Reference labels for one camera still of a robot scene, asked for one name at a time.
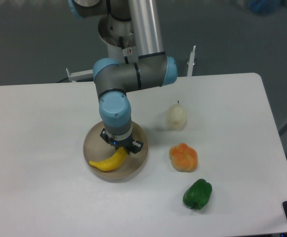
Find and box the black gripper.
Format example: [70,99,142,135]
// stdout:
[100,128,143,155]

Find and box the yellow banana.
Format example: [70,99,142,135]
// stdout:
[88,147,127,171]

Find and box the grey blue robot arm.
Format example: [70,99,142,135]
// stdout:
[68,0,177,154]

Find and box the beige round plate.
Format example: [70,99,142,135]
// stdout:
[83,122,149,182]

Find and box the white pear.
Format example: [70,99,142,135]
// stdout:
[165,101,187,130]

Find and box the orange bread roll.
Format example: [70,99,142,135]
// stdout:
[169,143,198,172]

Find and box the green bell pepper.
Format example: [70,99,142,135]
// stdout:
[182,179,212,210]

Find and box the blue plastic bag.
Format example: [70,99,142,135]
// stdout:
[245,0,282,15]

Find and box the white metal bracket left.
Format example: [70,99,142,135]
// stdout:
[66,68,93,82]

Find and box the white metal bracket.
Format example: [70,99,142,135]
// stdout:
[187,45,197,77]
[66,68,93,82]

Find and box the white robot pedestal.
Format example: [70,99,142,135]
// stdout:
[98,14,138,64]

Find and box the white metal bracket right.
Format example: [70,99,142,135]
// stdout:
[187,45,197,77]

